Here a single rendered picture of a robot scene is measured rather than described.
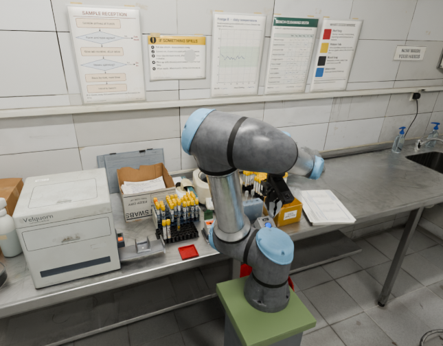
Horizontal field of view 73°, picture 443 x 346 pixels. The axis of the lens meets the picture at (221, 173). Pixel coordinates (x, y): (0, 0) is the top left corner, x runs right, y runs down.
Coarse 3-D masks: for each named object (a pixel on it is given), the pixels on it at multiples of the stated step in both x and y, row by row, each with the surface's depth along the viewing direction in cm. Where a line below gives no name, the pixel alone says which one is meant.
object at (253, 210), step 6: (258, 198) 141; (246, 204) 136; (252, 204) 137; (258, 204) 138; (246, 210) 136; (252, 210) 138; (258, 210) 140; (252, 216) 140; (258, 216) 141; (252, 222) 139
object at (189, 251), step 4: (192, 244) 124; (180, 248) 122; (184, 248) 123; (188, 248) 123; (192, 248) 123; (180, 252) 120; (184, 252) 121; (188, 252) 121; (192, 252) 121; (196, 252) 120; (184, 256) 118; (188, 256) 118; (192, 256) 118; (196, 256) 119
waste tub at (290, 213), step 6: (264, 198) 144; (288, 204) 148; (294, 204) 144; (300, 204) 138; (264, 210) 146; (282, 210) 134; (288, 210) 136; (294, 210) 138; (300, 210) 139; (276, 216) 137; (282, 216) 136; (288, 216) 138; (294, 216) 139; (300, 216) 141; (276, 222) 138; (282, 222) 138; (288, 222) 140; (294, 222) 141
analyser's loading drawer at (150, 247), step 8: (152, 240) 121; (160, 240) 121; (120, 248) 116; (128, 248) 116; (136, 248) 114; (144, 248) 116; (152, 248) 116; (160, 248) 117; (120, 256) 112; (128, 256) 112; (136, 256) 113
